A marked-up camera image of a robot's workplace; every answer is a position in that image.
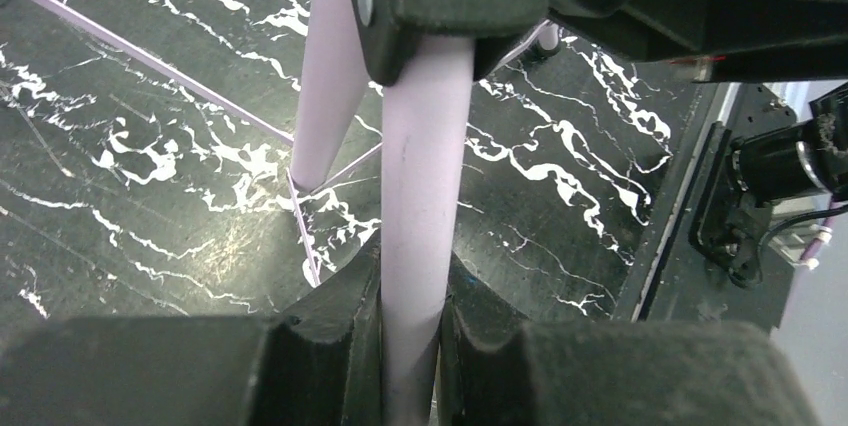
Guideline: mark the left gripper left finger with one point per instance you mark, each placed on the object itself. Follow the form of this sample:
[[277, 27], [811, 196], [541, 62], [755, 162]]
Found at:
[[315, 363]]

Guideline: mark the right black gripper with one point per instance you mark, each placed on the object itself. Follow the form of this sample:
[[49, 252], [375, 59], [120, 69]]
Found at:
[[719, 40]]

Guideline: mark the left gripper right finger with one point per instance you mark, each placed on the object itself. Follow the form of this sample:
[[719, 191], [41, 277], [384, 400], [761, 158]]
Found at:
[[498, 367]]

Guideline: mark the lilac perforated music stand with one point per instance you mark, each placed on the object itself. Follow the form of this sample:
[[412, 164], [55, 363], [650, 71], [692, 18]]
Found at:
[[426, 55]]

